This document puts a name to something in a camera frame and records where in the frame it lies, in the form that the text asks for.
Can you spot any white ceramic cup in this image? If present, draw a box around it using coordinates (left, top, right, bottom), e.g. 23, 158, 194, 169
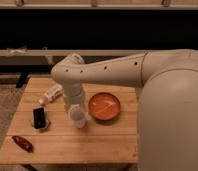
68, 104, 87, 128

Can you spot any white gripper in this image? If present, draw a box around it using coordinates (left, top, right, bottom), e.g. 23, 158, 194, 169
62, 83, 85, 112

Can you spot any orange ceramic bowl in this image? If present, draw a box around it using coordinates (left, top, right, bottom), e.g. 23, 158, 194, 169
88, 92, 121, 121

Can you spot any clear plastic bottle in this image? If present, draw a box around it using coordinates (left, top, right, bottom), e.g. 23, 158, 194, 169
38, 84, 62, 106

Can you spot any wooden table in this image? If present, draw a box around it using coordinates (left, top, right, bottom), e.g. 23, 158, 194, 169
0, 78, 137, 164

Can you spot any black rectangular box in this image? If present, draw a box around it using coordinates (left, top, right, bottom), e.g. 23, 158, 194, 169
33, 107, 46, 129

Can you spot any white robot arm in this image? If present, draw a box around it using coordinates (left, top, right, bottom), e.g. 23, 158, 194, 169
51, 49, 198, 171

